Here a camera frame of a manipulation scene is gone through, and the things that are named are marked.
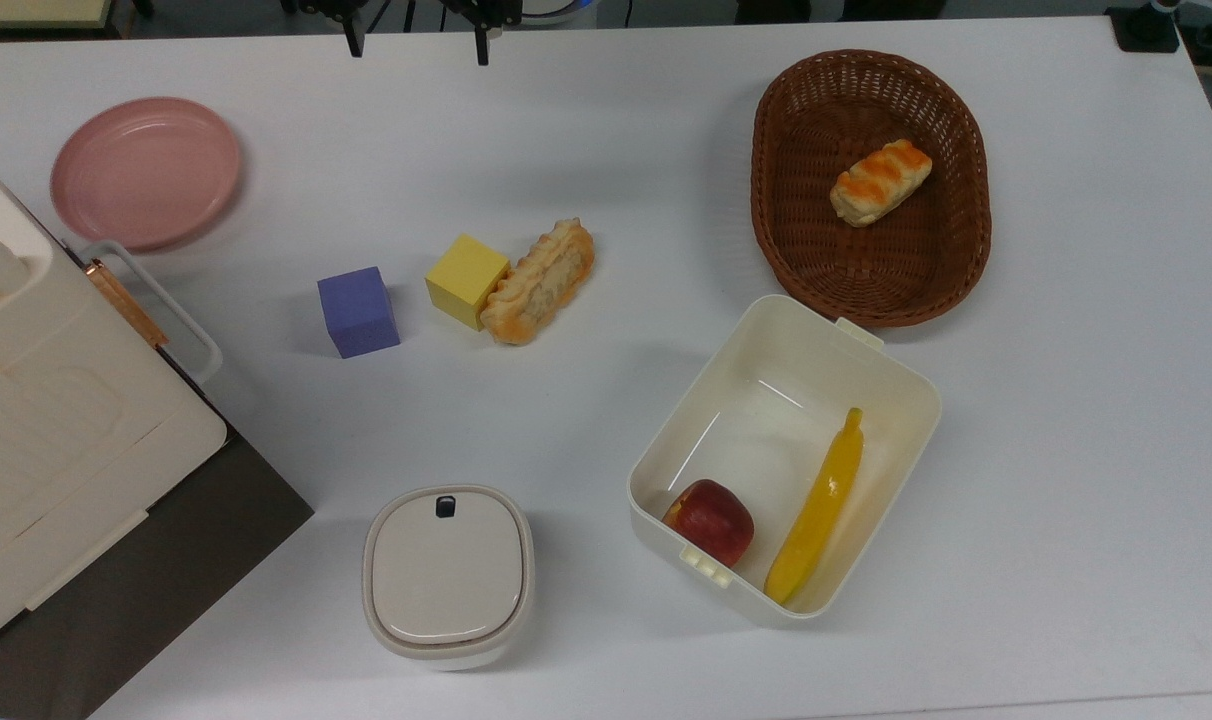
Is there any purple cube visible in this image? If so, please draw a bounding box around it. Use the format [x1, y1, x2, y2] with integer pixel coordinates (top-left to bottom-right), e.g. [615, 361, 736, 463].
[317, 266, 402, 360]

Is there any round cream lidded container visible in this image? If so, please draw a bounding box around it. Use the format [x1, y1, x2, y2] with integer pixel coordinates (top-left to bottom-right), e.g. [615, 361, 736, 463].
[362, 485, 536, 671]

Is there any long golden toy pastry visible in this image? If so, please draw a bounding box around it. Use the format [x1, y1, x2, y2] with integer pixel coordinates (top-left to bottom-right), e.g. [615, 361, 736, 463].
[480, 218, 597, 347]

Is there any yellow cube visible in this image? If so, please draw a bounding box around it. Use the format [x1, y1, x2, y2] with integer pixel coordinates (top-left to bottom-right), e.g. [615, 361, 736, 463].
[425, 234, 511, 332]

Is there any dark brown base cabinet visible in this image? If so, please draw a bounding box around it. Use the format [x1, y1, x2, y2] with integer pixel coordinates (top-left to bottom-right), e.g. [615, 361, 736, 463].
[0, 345, 315, 720]

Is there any white rectangular lunch box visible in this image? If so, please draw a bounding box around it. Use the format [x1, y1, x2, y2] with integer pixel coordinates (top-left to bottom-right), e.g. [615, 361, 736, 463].
[627, 294, 943, 630]

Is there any pale yellow side table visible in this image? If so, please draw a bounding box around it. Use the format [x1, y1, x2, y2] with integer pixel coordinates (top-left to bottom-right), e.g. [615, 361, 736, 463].
[0, 0, 117, 31]

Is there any cream cooler box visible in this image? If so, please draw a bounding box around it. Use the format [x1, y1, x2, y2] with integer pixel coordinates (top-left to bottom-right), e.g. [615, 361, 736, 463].
[0, 150, 229, 656]

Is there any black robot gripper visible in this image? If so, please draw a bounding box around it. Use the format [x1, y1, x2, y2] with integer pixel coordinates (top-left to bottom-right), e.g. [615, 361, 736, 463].
[296, 0, 523, 67]

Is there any red toy apple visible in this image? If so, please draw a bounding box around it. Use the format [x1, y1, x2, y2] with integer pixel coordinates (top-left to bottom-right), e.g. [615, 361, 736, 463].
[663, 479, 756, 569]

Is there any white bar handle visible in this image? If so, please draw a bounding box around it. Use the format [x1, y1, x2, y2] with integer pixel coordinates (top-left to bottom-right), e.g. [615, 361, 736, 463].
[74, 240, 224, 386]

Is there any copper cooler latch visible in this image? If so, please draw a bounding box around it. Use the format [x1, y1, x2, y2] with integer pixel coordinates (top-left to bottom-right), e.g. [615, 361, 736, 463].
[86, 260, 170, 349]

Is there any black table clamp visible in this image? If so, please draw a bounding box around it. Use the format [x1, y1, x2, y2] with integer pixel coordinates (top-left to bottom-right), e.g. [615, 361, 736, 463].
[1106, 0, 1182, 54]

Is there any small orange-striped toy bread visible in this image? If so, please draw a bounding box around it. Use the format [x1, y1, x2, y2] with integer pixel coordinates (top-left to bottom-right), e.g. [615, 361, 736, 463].
[830, 139, 934, 228]

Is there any pink round plate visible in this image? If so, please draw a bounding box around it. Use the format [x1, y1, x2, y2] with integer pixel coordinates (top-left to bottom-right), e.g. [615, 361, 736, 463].
[50, 96, 243, 253]

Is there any brown wicker basket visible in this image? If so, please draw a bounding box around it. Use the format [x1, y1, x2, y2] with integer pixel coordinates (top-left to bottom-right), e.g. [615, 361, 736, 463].
[750, 49, 993, 329]

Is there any yellow toy banana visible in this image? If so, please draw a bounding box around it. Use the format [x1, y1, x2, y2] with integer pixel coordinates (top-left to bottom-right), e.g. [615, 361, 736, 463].
[764, 407, 865, 607]

